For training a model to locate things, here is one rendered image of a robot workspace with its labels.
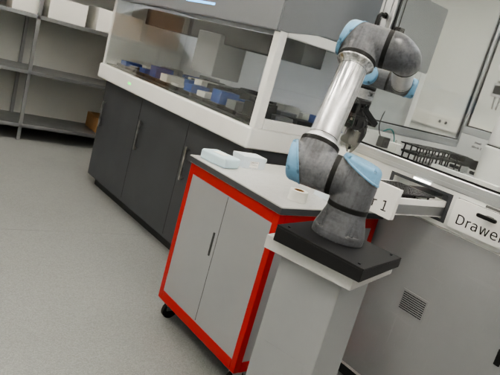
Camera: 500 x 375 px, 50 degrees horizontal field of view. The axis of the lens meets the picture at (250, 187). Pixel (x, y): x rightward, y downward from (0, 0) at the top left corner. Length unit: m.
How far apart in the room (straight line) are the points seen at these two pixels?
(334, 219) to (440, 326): 0.85
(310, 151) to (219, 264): 0.80
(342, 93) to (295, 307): 0.62
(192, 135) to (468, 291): 1.71
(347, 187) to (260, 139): 1.20
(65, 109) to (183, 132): 2.76
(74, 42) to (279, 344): 4.52
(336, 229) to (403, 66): 0.53
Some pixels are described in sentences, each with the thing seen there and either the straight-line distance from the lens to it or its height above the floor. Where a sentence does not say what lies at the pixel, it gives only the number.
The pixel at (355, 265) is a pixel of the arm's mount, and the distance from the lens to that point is 1.37.
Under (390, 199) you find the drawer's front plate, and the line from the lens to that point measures 1.88.
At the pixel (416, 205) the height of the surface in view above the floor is 0.87.
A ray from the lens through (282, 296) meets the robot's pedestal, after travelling 1.56.
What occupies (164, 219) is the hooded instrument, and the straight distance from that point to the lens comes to 3.27.
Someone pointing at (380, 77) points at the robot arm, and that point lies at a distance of 2.06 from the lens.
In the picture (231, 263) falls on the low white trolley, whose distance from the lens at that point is 2.08.
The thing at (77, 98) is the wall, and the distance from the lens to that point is 5.78.
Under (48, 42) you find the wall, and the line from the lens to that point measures 5.64.
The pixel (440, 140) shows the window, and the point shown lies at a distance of 2.22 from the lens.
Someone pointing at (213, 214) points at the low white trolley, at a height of 0.58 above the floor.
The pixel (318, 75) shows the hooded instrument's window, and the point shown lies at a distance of 2.80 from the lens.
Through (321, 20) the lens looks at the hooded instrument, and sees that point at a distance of 2.72.
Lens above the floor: 1.20
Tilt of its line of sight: 13 degrees down
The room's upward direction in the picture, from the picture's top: 16 degrees clockwise
